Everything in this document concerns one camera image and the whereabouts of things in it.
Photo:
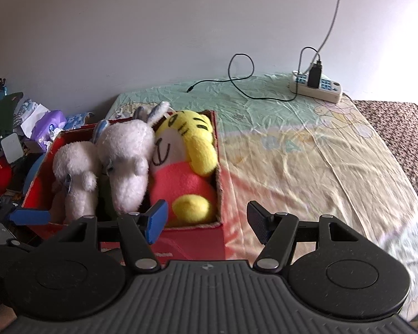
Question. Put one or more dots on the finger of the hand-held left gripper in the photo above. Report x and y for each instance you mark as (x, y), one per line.
(31, 217)

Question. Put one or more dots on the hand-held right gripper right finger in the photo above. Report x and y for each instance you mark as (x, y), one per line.
(259, 222)

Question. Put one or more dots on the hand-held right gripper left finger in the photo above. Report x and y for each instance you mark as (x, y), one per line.
(156, 222)

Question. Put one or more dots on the red cardboard box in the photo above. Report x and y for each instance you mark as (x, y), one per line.
(191, 243)

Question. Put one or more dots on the pink plush rabbit plaid ears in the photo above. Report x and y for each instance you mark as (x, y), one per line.
(73, 163)

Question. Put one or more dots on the white long-eared plush bunny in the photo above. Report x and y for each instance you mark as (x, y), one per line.
(129, 160)

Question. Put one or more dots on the yellow tiger plush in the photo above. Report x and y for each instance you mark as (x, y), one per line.
(191, 146)

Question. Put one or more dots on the grey square box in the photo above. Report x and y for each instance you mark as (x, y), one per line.
(12, 148)

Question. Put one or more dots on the purple tissue pack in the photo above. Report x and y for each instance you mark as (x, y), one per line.
(47, 125)

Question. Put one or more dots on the white blue patterned packet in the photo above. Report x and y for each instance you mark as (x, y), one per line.
(29, 111)

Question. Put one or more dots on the dark green cloth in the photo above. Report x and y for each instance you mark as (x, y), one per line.
(1, 114)

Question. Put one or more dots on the white power strip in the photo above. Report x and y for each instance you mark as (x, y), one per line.
(325, 92)

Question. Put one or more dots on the black power adapter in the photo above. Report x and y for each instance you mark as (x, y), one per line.
(314, 76)

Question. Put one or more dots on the brown patterned blanket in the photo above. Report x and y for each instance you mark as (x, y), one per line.
(404, 135)

